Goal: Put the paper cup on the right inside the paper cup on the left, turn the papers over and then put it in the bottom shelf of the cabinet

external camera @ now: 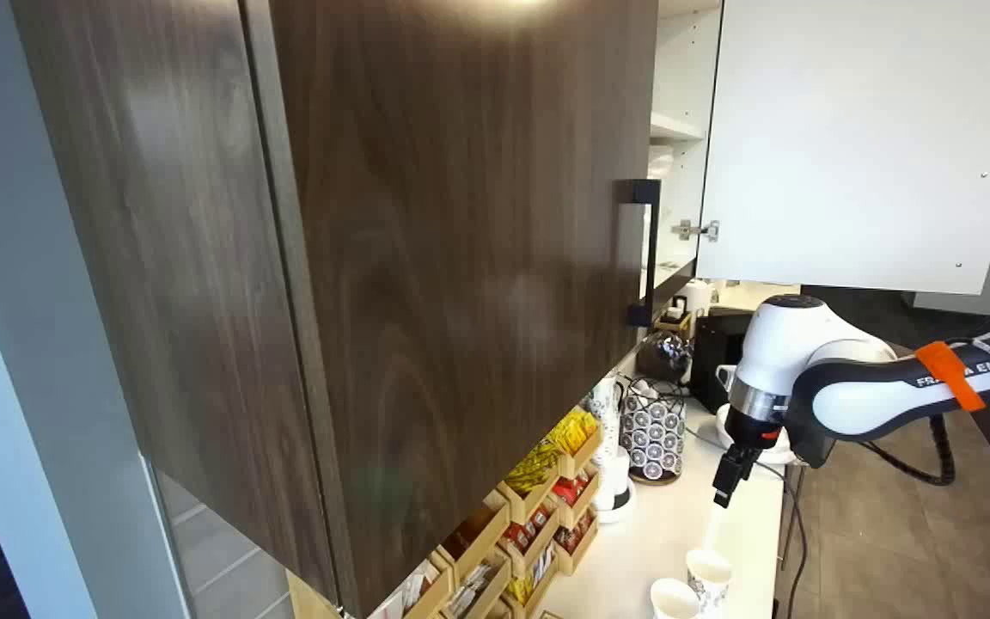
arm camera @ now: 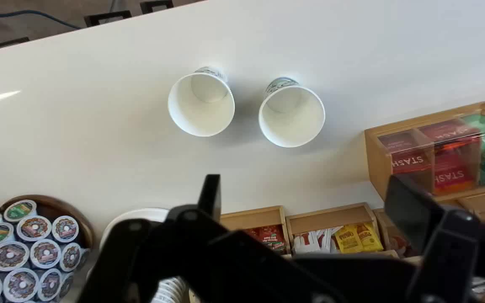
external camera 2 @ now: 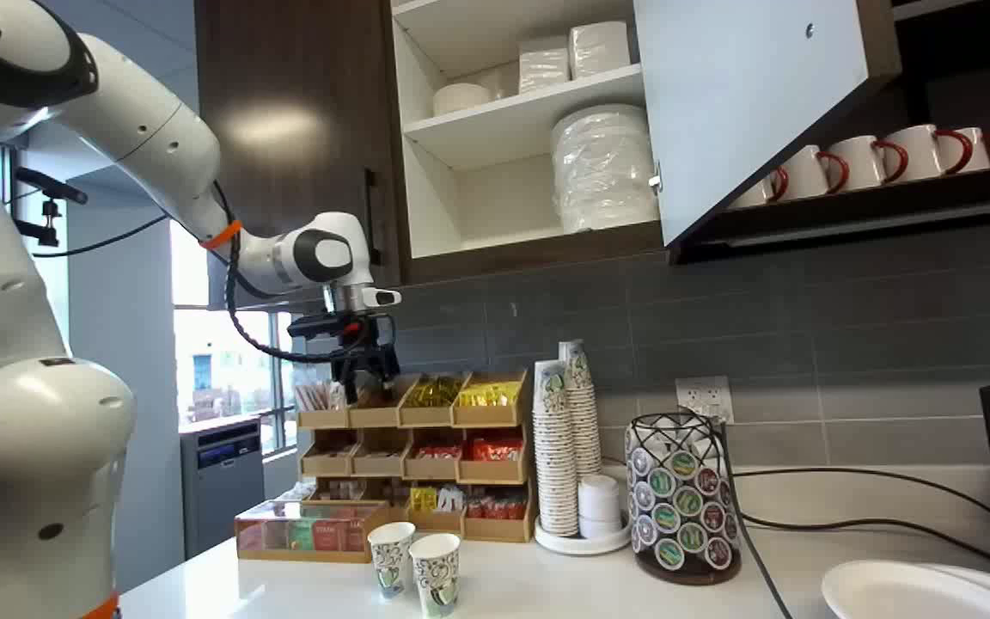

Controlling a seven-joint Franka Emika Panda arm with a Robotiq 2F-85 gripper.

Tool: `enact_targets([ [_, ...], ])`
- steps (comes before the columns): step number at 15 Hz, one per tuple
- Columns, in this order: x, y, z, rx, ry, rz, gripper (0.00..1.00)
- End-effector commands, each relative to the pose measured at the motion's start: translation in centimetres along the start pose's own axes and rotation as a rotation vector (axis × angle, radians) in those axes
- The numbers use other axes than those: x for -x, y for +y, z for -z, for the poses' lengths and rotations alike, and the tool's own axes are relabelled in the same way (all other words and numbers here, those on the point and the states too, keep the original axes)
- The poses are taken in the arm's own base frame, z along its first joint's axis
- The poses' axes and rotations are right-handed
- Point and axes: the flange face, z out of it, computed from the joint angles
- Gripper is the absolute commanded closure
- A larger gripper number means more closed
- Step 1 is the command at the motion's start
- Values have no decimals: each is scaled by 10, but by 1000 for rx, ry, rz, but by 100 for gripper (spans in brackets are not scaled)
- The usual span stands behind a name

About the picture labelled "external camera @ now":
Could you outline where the patterned black white canister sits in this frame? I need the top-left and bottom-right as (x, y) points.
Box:
(620, 390), (684, 481)

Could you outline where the white bottle with black base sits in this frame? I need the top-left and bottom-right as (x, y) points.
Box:
(589, 379), (634, 522)

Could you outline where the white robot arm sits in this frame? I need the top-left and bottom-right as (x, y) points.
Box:
(713, 292), (990, 505)

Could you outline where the black cabinet door handle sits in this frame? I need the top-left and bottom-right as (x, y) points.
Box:
(620, 178), (659, 325)

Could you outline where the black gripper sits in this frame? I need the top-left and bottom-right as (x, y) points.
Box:
(713, 417), (781, 510)

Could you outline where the wooden tea bag organizer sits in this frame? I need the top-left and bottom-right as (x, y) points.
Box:
(287, 405), (603, 619)

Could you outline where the open white cabinet door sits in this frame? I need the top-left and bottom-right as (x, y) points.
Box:
(698, 0), (990, 292)

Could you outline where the black power cable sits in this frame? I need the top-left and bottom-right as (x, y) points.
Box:
(775, 459), (813, 619)

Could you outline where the orange strap on arm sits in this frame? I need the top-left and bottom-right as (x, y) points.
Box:
(914, 340), (990, 417)

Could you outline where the black coffee machine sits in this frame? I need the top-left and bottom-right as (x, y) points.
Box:
(691, 306), (752, 409)

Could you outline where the dark kettle with handle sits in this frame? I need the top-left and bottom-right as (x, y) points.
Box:
(636, 333), (691, 385)

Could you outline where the dark wood cabinet door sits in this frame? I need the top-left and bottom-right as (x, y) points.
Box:
(11, 0), (656, 614)

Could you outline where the white cabinet interior shelf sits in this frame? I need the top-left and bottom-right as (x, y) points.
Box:
(649, 0), (721, 283)

